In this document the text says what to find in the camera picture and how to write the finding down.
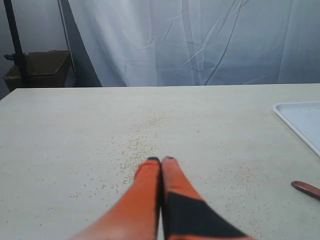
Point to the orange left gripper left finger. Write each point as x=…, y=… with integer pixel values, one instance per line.
x=135, y=216

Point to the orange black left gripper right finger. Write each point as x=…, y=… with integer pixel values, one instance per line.
x=186, y=216

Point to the black metal pole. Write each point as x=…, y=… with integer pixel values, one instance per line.
x=18, y=56

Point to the brown cardboard box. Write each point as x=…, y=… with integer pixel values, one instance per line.
x=48, y=69

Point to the white fabric backdrop curtain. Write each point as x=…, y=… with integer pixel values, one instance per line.
x=136, y=43

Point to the white plastic tray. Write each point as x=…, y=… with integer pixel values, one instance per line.
x=304, y=119

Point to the dark red wooden spoon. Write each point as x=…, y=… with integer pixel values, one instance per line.
x=307, y=189

